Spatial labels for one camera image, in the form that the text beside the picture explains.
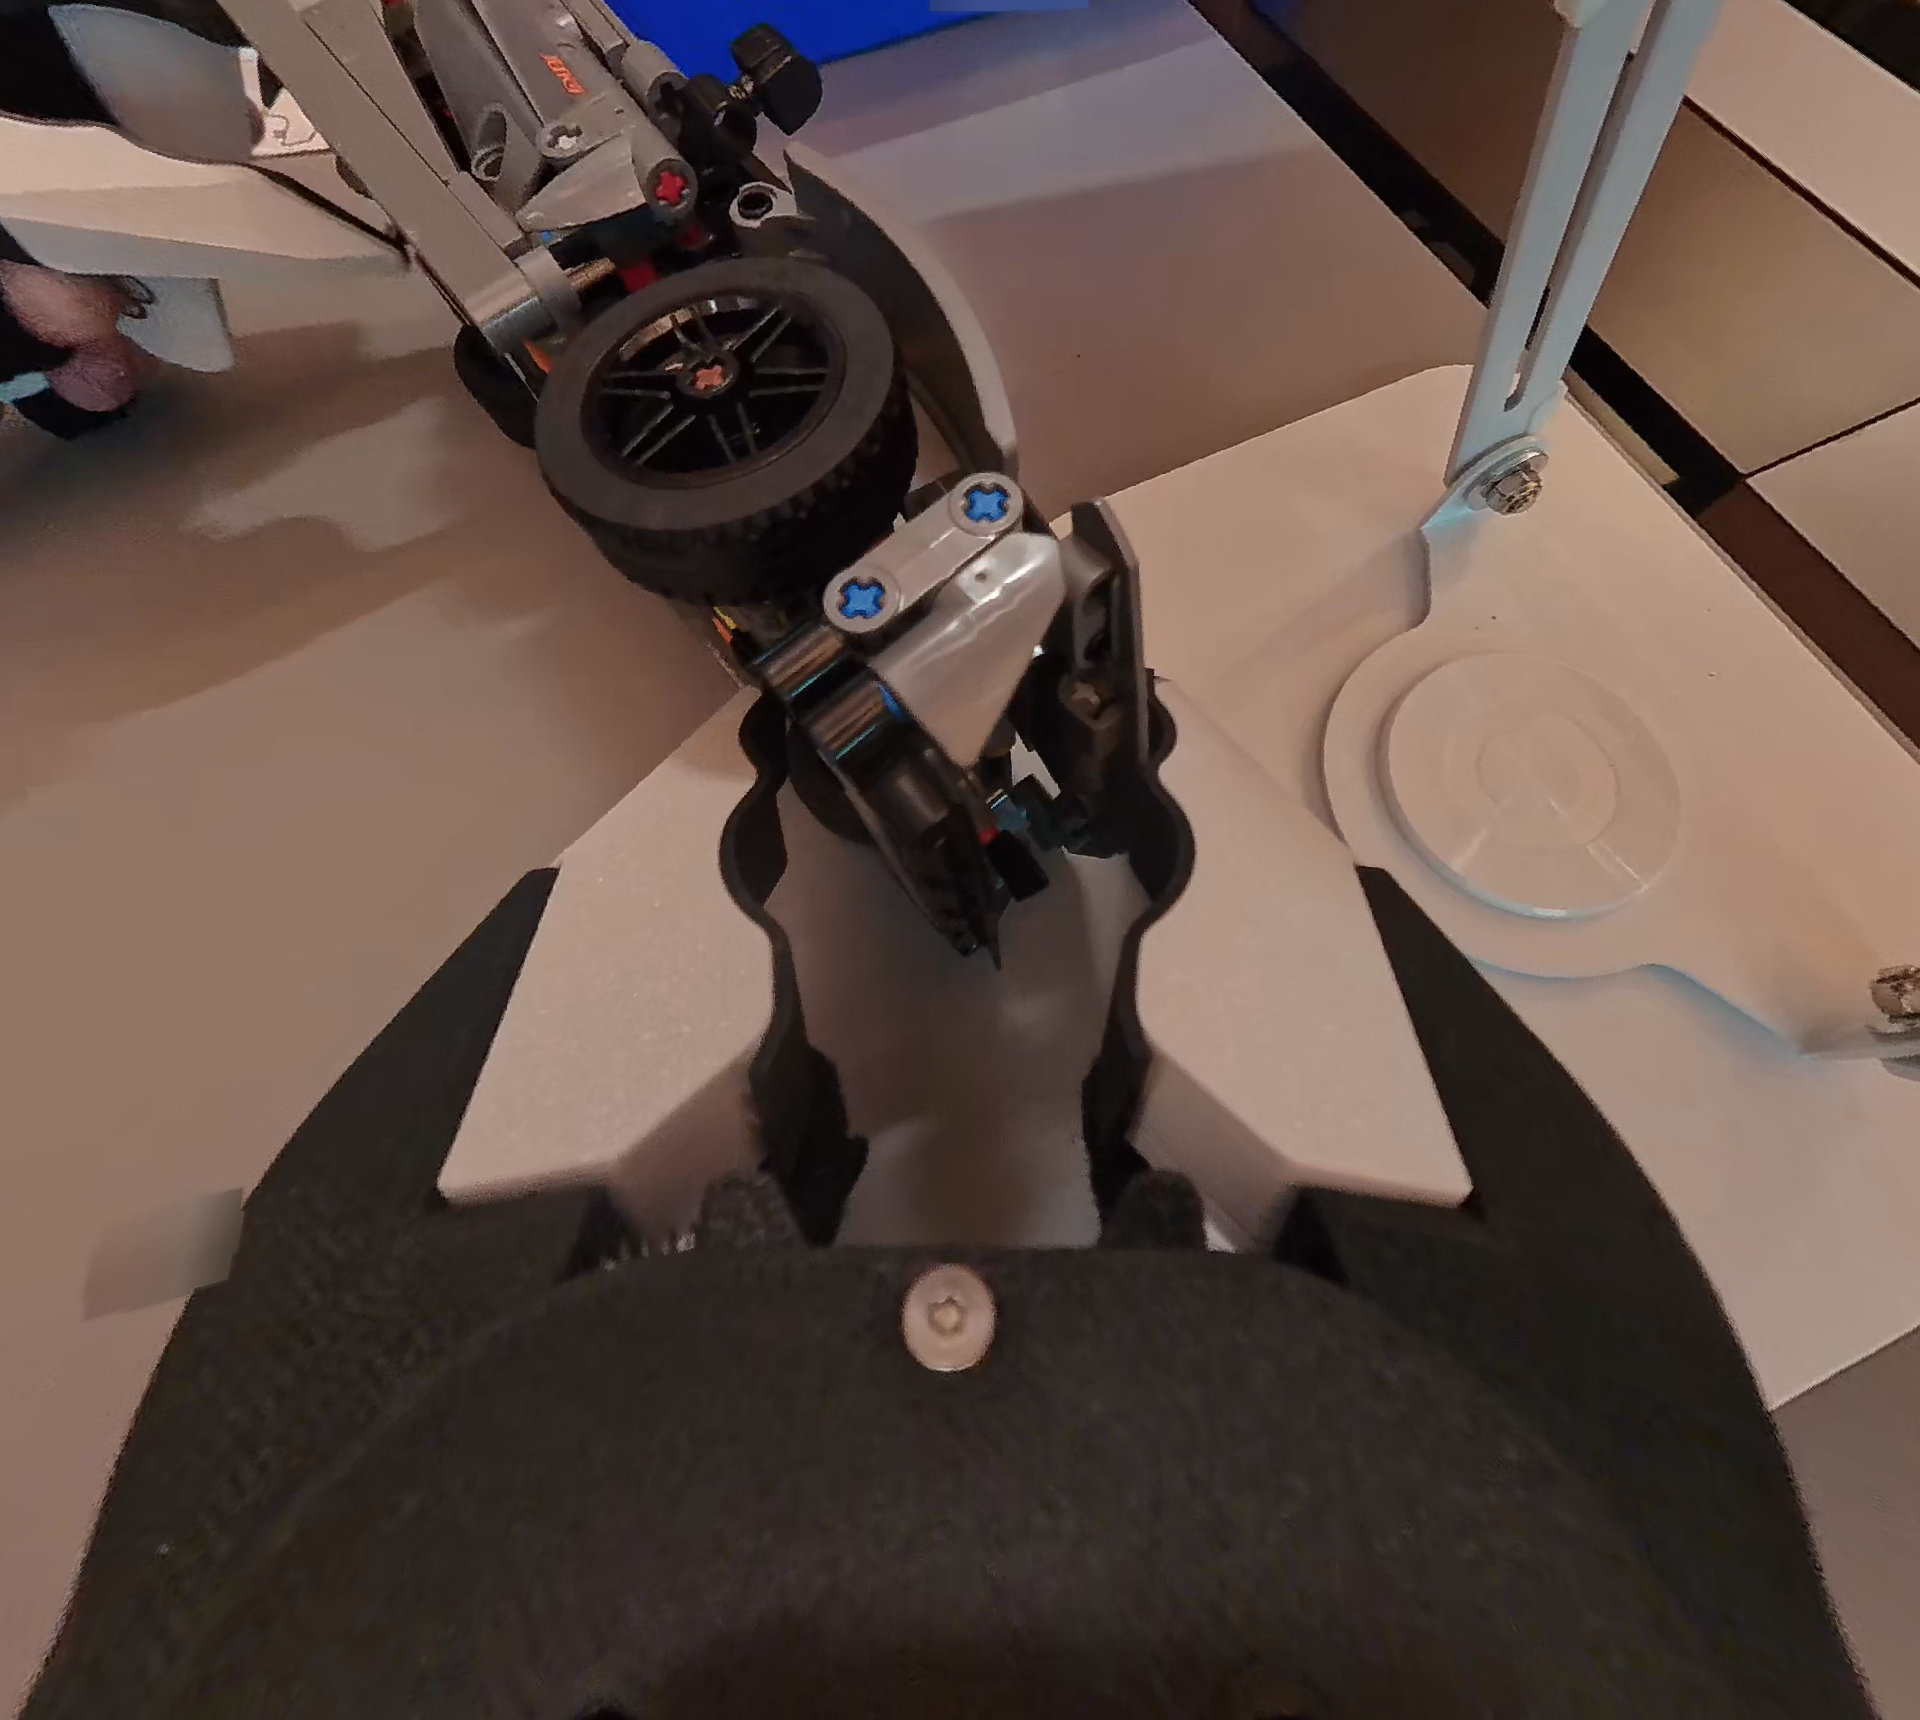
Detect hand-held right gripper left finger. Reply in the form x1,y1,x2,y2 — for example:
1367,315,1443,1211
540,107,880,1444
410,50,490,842
434,700,872,1251

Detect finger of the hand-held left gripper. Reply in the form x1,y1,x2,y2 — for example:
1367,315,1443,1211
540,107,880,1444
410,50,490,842
44,3,283,171
0,114,415,286

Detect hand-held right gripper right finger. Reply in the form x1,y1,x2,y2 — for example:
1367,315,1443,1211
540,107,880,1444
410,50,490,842
1081,676,1477,1255

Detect grey toy car model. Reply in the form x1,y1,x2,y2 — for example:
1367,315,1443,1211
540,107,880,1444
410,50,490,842
53,0,1195,965

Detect person's left hand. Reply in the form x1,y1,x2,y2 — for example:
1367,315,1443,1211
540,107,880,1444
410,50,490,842
0,256,160,419

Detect white book stand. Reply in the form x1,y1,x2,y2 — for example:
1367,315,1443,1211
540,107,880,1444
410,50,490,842
1102,0,1920,1415

